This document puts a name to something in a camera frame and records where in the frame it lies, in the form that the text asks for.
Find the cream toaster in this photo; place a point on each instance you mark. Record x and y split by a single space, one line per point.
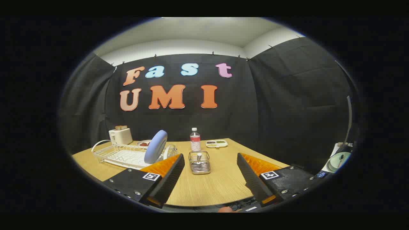
121 136

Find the pale green plate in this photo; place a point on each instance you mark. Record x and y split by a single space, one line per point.
335 163

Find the small plate with red food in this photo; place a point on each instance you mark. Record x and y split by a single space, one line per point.
143 143

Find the small dark spoon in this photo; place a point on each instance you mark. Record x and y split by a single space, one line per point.
341 158

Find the blue plate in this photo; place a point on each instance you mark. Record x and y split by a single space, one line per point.
156 146

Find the clear bottle with red label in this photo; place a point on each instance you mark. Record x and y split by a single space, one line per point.
195 142

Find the silver spoon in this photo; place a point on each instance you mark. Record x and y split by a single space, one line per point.
199 157

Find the toast slice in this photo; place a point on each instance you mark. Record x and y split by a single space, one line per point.
121 127

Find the white sheet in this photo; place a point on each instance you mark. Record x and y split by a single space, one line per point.
332 150

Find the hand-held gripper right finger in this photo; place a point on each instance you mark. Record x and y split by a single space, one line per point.
252 180

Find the white divided food tray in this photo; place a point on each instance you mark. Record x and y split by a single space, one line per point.
216 143

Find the black backdrop cloth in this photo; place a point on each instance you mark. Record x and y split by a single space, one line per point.
271 111

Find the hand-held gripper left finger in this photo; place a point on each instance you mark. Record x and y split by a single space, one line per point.
169 179

